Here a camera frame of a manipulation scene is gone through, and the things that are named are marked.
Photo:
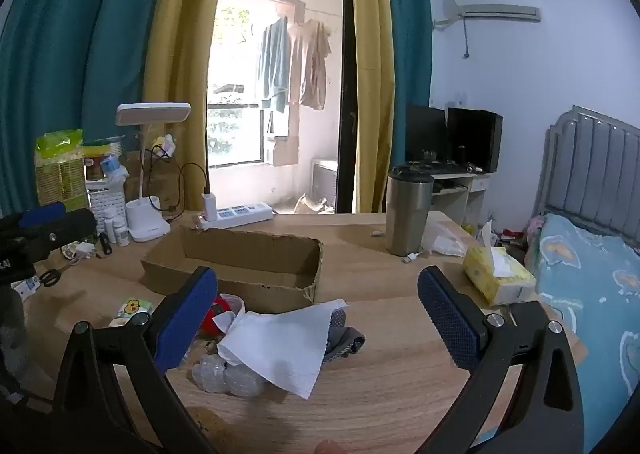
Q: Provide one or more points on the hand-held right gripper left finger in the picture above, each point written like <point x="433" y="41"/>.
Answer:
<point x="185" y="321"/>

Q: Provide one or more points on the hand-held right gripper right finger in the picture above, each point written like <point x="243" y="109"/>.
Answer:
<point x="450" y="321"/>

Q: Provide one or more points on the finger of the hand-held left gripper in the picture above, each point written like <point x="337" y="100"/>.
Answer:
<point x="42" y="215"/>
<point x="60" y="231"/>

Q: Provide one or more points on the red plush ball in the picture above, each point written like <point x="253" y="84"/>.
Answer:
<point x="211" y="320"/>

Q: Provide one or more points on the cartoon print tissue pack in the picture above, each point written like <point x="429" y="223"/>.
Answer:
<point x="132" y="310"/>

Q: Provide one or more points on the clear bubble wrap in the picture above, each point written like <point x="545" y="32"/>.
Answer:
<point x="225" y="376"/>

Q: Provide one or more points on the white plastic wrapping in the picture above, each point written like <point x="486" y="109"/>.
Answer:
<point x="285" y="349"/>

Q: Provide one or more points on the grey cloth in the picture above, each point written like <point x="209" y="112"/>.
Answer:
<point x="345" y="339"/>

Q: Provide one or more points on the person's right hand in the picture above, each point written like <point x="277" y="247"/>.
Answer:
<point x="330" y="448"/>

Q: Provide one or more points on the small white adapter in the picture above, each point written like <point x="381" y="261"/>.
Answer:
<point x="85" y="250"/>

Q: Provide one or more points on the black scissors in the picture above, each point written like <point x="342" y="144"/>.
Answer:
<point x="50" y="278"/>

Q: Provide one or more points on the small black flashlight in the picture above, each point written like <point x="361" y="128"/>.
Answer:
<point x="105" y="245"/>

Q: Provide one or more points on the green snack bag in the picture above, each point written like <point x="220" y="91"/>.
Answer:
<point x="60" y="168"/>

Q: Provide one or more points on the small white bottle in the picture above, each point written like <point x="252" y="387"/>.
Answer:
<point x="121" y="233"/>
<point x="109" y="230"/>

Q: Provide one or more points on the white perforated basket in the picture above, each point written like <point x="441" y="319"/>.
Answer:
<point x="107" y="204"/>

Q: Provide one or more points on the yellow tissue pack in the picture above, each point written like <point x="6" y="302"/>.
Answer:
<point x="492" y="276"/>

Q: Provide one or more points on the white usb connector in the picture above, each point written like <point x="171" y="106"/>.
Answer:
<point x="411" y="258"/>

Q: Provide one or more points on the round tin can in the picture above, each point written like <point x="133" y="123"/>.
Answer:
<point x="97" y="156"/>

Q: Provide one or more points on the clear plastic bag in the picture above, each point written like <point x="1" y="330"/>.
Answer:
<point x="445" y="236"/>

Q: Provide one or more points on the white desk lamp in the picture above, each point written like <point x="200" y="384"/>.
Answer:
<point x="145" y="223"/>

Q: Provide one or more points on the closed brown cardboard box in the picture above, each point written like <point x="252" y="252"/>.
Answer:
<point x="162" y="186"/>

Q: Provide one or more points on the stainless steel tumbler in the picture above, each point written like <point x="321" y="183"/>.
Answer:
<point x="407" y="214"/>

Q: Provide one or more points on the white charger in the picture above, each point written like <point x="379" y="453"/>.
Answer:
<point x="209" y="206"/>

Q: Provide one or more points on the white power strip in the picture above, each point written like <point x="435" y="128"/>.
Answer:
<point x="242" y="214"/>

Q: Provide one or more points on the pink cloth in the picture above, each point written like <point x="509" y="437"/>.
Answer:
<point x="536" y="225"/>

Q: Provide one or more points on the white computer desk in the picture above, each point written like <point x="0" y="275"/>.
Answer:
<point x="475" y="184"/>

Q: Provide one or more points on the blue printed blanket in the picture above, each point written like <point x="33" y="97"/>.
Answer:
<point x="595" y="274"/>

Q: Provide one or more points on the teal curtain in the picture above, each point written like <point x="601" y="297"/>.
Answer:
<point x="75" y="33"/>
<point x="412" y="33"/>

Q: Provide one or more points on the white appliance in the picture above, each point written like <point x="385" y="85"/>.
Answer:
<point x="324" y="178"/>

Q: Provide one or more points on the grey padded headboard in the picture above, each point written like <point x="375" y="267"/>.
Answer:
<point x="590" y="168"/>

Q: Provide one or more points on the yellow curtain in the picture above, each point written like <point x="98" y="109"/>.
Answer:
<point x="372" y="58"/>
<point x="185" y="33"/>

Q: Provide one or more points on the hanging blue towel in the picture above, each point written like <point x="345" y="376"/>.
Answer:
<point x="274" y="63"/>

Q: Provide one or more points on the hanging beige shirt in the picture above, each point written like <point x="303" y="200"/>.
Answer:
<point x="312" y="63"/>

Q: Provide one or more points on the white air conditioner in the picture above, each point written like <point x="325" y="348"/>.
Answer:
<point x="492" y="11"/>

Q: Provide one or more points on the white wall socket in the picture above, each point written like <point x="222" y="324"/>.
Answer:
<point x="461" y="97"/>

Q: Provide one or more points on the black door frame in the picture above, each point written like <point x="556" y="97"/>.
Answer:
<point x="346" y="83"/>

